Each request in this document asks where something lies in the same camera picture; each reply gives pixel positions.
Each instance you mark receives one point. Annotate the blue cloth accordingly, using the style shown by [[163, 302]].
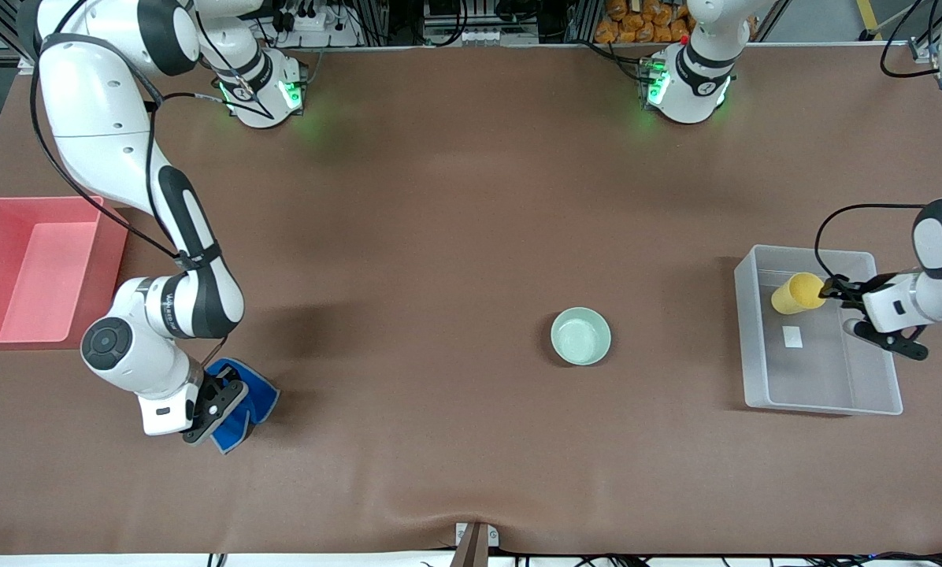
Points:
[[257, 402]]

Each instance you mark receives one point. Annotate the yellow cup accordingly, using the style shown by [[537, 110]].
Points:
[[794, 294]]

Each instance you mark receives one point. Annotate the pale green bowl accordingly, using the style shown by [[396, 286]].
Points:
[[581, 337]]

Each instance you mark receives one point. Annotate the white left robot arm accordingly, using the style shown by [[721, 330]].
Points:
[[695, 79]]

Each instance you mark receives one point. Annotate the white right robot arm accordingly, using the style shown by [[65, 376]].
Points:
[[101, 118]]

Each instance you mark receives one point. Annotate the white label sticker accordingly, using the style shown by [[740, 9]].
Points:
[[792, 336]]

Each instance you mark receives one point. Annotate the clear plastic bin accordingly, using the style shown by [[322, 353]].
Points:
[[817, 378]]

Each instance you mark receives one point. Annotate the pink plastic bin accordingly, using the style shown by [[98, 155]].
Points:
[[30, 276]]

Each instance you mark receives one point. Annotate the bag of orange buns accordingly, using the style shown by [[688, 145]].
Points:
[[644, 24]]

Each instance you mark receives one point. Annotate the white power strip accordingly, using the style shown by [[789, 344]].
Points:
[[313, 24]]

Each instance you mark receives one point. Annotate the white electronics box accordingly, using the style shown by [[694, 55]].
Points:
[[467, 36]]

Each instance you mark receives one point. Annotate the metal table clamp bracket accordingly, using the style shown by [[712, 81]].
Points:
[[475, 543]]

